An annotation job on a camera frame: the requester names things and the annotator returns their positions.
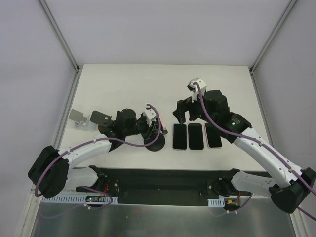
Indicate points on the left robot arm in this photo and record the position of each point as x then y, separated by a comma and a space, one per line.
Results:
57, 169

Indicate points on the left side aluminium rail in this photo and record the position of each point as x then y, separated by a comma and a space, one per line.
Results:
67, 102

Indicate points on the left aluminium frame post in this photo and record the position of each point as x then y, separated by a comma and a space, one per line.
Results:
58, 34

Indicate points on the aluminium frame post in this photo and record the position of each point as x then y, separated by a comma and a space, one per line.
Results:
58, 34
273, 34

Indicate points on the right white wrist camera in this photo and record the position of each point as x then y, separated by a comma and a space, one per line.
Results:
198, 87

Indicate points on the pink phone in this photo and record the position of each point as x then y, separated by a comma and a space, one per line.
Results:
213, 138
163, 121

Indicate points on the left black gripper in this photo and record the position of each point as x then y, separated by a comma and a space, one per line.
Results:
153, 131

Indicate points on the black phone white case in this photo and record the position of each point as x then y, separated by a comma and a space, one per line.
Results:
179, 137

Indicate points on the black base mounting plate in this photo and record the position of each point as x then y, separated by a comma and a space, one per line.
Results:
159, 187

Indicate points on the right white cable duct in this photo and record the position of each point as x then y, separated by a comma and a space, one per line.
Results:
220, 202

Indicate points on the left white cable duct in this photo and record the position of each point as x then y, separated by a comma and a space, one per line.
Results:
81, 199

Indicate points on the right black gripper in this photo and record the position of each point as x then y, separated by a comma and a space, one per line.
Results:
187, 107

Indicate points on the round brown base stand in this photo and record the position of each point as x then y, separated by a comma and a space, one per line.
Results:
103, 121

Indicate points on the white cable duct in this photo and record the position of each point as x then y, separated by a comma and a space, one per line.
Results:
220, 202
81, 199

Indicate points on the white phone stand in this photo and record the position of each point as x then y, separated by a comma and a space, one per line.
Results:
81, 121

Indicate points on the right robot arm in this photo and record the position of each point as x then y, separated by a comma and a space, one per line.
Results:
287, 184

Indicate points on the black round clamp stand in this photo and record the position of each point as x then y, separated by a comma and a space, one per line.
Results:
158, 144

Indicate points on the right aluminium frame post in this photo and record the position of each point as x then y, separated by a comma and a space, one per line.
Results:
273, 34

